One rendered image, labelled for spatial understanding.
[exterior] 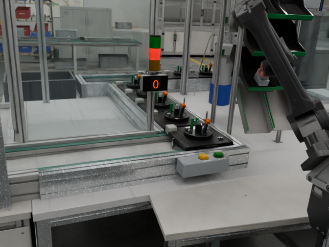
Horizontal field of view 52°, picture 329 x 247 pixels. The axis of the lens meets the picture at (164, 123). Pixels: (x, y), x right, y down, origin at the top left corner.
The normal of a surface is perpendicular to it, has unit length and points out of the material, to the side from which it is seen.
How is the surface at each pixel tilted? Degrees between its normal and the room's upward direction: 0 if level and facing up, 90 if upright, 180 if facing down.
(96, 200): 0
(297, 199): 0
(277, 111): 45
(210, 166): 90
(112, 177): 90
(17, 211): 0
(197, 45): 90
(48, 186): 90
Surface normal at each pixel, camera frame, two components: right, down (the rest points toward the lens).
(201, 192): 0.04, -0.94
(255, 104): 0.18, -0.43
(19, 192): 0.37, 0.33
